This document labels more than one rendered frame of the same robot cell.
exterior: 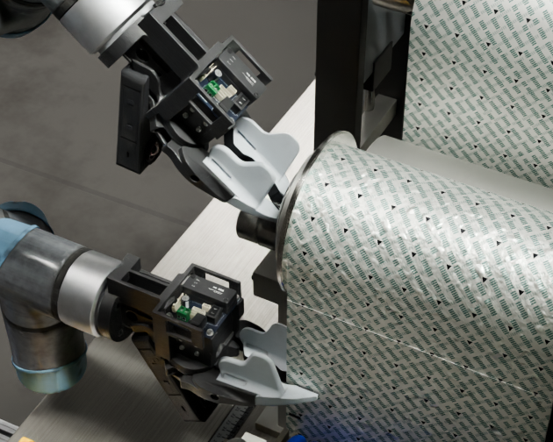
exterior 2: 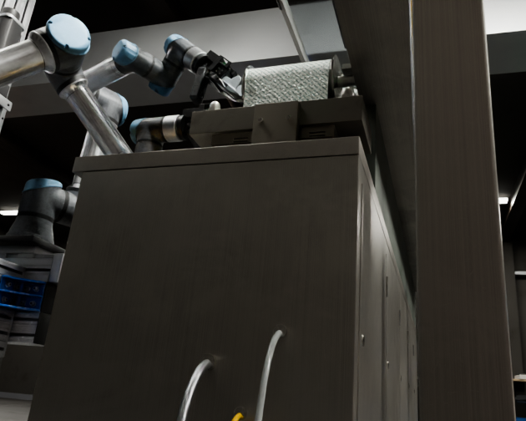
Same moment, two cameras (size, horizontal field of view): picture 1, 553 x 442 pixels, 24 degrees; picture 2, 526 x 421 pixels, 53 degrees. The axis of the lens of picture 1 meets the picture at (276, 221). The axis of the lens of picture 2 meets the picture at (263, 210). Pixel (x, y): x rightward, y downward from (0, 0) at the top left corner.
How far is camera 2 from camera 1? 1.67 m
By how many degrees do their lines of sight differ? 63
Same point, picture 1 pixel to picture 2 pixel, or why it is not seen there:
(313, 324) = (252, 97)
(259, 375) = not seen: hidden behind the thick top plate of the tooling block
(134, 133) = (198, 83)
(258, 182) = (235, 81)
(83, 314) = (172, 119)
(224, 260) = not seen: hidden behind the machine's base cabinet
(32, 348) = (144, 148)
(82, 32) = (191, 53)
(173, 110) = (214, 66)
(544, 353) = (323, 69)
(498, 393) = (311, 90)
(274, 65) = not seen: outside the picture
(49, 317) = (155, 136)
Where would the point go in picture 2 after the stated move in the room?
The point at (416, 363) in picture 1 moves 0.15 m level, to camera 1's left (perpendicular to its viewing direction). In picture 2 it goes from (285, 93) to (230, 83)
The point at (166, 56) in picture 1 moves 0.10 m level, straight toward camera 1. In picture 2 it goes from (213, 59) to (219, 39)
